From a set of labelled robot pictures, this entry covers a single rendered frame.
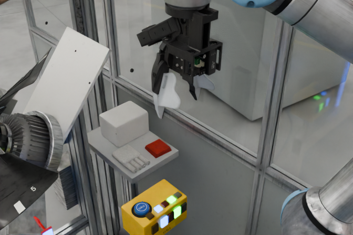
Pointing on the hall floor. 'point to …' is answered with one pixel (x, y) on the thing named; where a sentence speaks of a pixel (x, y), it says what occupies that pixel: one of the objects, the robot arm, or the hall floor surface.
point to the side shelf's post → (131, 190)
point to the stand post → (83, 174)
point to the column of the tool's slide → (96, 106)
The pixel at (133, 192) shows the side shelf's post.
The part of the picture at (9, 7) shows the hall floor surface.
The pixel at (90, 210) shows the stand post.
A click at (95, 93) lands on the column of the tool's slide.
